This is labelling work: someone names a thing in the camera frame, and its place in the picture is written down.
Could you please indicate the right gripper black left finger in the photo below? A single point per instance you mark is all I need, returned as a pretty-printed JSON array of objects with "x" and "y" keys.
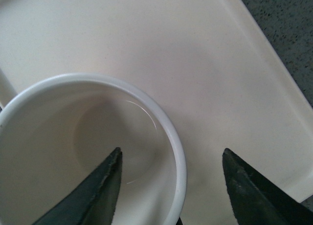
[{"x": 93, "y": 201}]

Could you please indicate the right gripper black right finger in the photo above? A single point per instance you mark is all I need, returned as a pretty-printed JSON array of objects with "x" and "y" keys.
[{"x": 257, "y": 201}]

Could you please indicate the white smiley mug black handle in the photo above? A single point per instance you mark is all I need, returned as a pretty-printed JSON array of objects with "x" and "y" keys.
[{"x": 56, "y": 132}]

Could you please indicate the beige rectangular tray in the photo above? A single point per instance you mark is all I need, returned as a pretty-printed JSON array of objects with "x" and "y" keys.
[{"x": 206, "y": 62}]

